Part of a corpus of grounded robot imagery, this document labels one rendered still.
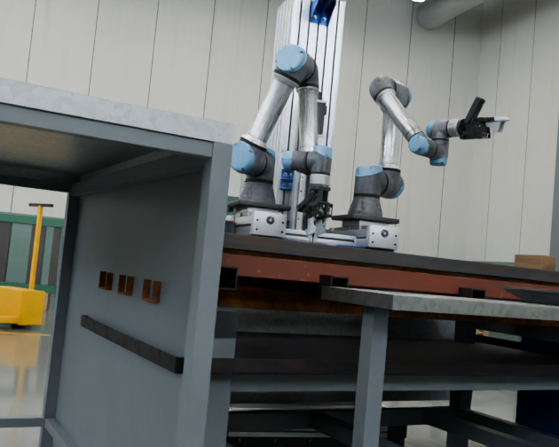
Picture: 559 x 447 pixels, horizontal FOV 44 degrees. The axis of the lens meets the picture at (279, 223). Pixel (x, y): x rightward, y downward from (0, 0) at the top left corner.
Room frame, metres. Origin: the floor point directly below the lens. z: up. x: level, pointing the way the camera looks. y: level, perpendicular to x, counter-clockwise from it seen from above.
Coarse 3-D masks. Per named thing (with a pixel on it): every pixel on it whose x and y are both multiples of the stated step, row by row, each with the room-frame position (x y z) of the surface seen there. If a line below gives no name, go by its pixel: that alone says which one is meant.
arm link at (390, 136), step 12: (396, 84) 3.00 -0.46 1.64; (396, 96) 3.01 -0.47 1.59; (408, 96) 3.07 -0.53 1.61; (384, 120) 3.06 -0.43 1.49; (384, 132) 3.06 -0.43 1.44; (396, 132) 3.04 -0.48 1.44; (384, 144) 3.05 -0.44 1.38; (396, 144) 3.05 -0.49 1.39; (384, 156) 3.05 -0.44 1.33; (396, 156) 3.05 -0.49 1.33; (384, 168) 3.03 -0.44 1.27; (396, 168) 3.03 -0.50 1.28; (396, 180) 3.04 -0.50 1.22; (384, 192) 3.01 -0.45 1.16; (396, 192) 3.06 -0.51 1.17
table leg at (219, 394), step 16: (224, 320) 1.53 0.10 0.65; (224, 336) 1.54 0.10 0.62; (224, 352) 1.54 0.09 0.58; (224, 384) 1.54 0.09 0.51; (208, 400) 1.52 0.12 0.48; (224, 400) 1.54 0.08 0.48; (208, 416) 1.53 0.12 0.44; (224, 416) 1.55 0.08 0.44; (208, 432) 1.53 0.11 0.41; (224, 432) 1.55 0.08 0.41
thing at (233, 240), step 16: (224, 240) 1.52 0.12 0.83; (240, 240) 1.54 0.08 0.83; (256, 240) 1.56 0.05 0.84; (272, 240) 1.58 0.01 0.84; (288, 240) 1.60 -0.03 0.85; (320, 256) 1.64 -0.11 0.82; (336, 256) 1.66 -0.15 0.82; (352, 256) 1.68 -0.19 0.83; (368, 256) 1.71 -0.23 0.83; (384, 256) 1.73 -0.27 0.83; (400, 256) 1.76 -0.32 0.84; (416, 256) 1.78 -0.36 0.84; (464, 272) 1.86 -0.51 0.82; (480, 272) 1.89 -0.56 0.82; (496, 272) 1.92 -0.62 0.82; (512, 272) 1.95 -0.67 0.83; (528, 272) 1.98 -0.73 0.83; (544, 272) 2.01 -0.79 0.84
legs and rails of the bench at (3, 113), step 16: (0, 112) 1.12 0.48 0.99; (16, 112) 1.13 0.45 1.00; (32, 112) 1.15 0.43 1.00; (48, 112) 1.16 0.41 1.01; (32, 128) 1.16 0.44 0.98; (48, 128) 1.16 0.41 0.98; (64, 128) 1.17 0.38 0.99; (80, 128) 1.18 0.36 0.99; (96, 128) 1.20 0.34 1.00; (112, 128) 1.21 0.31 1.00; (128, 128) 1.22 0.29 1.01; (128, 144) 1.24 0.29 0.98; (144, 144) 1.24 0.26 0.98; (160, 144) 1.26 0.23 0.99; (176, 144) 1.27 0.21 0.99; (192, 144) 1.28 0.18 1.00; (208, 144) 1.30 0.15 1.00; (0, 176) 2.30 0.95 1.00; (16, 176) 2.32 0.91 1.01; (32, 416) 2.42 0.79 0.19
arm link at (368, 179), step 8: (360, 168) 2.95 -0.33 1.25; (368, 168) 2.93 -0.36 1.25; (376, 168) 2.94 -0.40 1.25; (360, 176) 2.94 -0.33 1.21; (368, 176) 2.93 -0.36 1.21; (376, 176) 2.94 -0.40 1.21; (384, 176) 2.98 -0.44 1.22; (360, 184) 2.94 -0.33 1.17; (368, 184) 2.93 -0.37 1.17; (376, 184) 2.94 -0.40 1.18; (384, 184) 2.98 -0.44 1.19; (360, 192) 2.94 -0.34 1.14; (368, 192) 2.93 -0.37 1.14; (376, 192) 2.94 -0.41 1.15
